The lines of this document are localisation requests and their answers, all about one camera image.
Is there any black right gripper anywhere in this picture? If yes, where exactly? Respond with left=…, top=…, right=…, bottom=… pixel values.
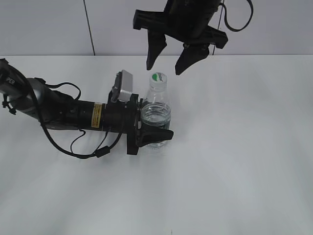
left=133, top=0, right=228, bottom=75

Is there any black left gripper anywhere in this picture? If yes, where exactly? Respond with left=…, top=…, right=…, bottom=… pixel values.
left=101, top=94, right=174, bottom=155

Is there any white green bottle cap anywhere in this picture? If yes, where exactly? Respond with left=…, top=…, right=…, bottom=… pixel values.
left=149, top=72, right=168, bottom=90

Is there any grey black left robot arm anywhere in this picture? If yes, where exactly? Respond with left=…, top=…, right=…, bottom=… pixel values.
left=0, top=58, right=174, bottom=159

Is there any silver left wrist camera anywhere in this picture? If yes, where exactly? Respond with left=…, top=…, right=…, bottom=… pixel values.
left=111, top=70, right=133, bottom=103

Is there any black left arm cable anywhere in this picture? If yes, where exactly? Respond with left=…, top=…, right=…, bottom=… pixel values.
left=0, top=58, right=123, bottom=160

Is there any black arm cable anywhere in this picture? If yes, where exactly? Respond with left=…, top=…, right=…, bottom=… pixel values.
left=214, top=0, right=254, bottom=56
left=0, top=58, right=123, bottom=160

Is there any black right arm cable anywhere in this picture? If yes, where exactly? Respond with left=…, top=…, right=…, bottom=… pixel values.
left=214, top=0, right=254, bottom=56

